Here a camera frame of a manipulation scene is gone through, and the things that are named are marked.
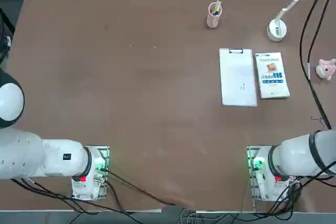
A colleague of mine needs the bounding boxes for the white foldable desk lamp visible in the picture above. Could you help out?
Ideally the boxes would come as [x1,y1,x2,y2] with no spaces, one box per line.
[266,0,316,42]

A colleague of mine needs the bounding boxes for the white clipboard with black clip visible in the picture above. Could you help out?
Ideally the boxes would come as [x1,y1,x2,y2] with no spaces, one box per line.
[219,48,258,107]

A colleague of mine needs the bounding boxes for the pink translucent pen cup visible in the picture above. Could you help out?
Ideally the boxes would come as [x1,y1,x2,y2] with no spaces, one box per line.
[206,2,224,29]

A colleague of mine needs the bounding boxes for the white book with blue print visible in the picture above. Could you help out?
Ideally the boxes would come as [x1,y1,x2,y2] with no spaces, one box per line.
[254,52,291,100]

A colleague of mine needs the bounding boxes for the pink plush toy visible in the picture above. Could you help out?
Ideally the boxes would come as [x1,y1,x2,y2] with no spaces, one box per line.
[314,58,336,80]

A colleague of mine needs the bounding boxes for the black cable across table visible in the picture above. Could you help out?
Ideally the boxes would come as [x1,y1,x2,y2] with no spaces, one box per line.
[103,168,184,208]

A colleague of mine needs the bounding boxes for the black cable with white connector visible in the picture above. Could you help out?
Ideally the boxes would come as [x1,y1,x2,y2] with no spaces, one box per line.
[306,0,336,80]

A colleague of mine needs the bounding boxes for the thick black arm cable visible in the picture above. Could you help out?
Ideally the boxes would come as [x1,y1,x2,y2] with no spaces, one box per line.
[299,0,332,130]

